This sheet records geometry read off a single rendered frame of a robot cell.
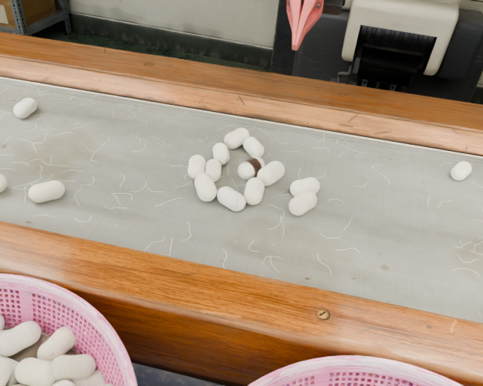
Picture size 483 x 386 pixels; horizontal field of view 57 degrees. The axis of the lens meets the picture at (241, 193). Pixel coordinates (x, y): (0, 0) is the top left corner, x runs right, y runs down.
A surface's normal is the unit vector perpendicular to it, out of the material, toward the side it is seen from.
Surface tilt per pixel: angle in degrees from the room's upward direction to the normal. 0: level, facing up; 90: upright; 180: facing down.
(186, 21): 89
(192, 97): 45
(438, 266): 0
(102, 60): 0
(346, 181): 0
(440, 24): 98
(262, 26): 89
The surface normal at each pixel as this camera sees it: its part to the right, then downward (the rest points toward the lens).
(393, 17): -0.31, 0.68
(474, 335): 0.07, -0.78
